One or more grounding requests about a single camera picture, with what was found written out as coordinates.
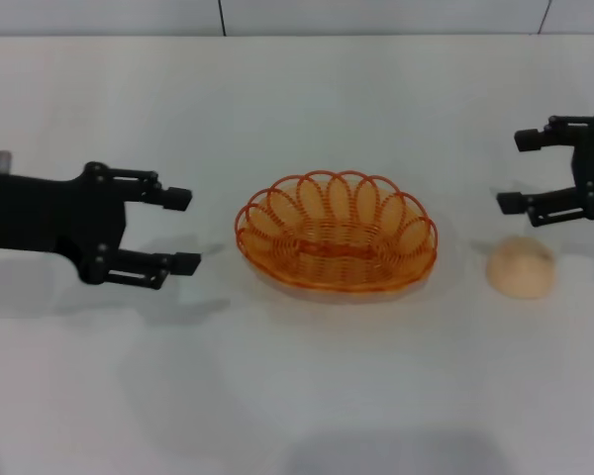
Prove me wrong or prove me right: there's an orange woven plastic basket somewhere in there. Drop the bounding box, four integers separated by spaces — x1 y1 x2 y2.
235 169 440 305

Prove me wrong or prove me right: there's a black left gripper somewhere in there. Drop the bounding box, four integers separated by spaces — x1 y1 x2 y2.
0 160 203 291

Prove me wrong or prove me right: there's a pale beige steamed bun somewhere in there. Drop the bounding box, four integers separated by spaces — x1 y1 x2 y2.
485 235 558 300

